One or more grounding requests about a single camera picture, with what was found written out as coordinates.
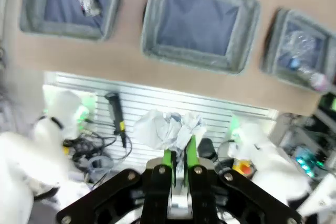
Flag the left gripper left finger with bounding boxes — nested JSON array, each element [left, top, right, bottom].
[[56, 149, 176, 224]]

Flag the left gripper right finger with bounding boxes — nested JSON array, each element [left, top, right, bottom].
[[184, 134, 302, 224]]

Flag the white paper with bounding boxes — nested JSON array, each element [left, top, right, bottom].
[[132, 108, 208, 154]]

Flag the clear bottle pink label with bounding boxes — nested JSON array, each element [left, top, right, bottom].
[[287, 56, 332, 92]]

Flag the crushed clear plastic cup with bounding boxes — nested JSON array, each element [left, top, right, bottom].
[[285, 30, 325, 59]]

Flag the red yellow emergency stop button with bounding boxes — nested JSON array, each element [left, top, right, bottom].
[[232, 159, 257, 179]]

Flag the black handheld controller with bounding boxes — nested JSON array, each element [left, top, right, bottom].
[[104, 92, 132, 148]]

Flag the grey fabric basket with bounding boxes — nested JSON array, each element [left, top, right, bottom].
[[261, 7, 336, 93], [140, 0, 261, 76], [19, 0, 126, 41]]

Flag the tangled black cables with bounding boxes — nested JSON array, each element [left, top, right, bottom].
[[62, 129, 132, 185]]

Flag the aluminium slotted base plate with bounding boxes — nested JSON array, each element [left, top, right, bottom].
[[43, 71, 279, 167]]

